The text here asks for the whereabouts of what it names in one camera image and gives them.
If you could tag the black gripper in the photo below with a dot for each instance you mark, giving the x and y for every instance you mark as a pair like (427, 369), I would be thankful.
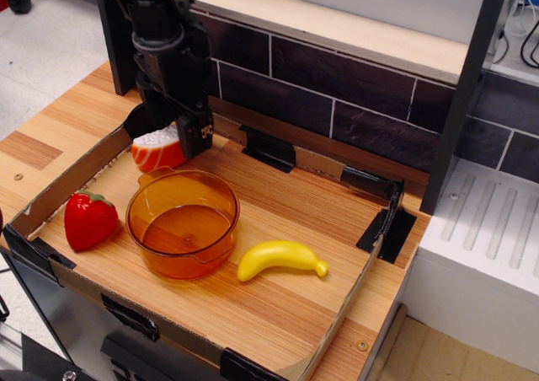
(174, 58)

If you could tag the salmon sushi toy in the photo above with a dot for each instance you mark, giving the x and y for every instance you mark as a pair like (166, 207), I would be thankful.
(160, 148)

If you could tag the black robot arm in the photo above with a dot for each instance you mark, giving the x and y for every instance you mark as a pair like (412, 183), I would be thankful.
(157, 10)

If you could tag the cardboard fence with black tape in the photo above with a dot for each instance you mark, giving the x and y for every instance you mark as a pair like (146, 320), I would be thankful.
(115, 318)

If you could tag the orange transparent plastic pot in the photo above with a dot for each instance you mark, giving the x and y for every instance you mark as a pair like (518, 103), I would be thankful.
(183, 221)

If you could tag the red toy strawberry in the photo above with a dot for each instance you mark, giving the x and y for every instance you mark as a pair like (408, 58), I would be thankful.
(89, 218)

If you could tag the yellow toy banana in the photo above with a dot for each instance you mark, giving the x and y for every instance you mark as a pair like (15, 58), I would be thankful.
(279, 253)

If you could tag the black caster wheel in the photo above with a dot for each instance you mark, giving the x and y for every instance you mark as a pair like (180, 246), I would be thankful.
(20, 6)

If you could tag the white toy sink drainboard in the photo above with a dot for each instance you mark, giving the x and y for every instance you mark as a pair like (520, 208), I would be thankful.
(475, 275)

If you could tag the dark shelf frame with tiles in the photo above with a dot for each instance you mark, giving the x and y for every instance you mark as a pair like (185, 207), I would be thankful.
(399, 103)

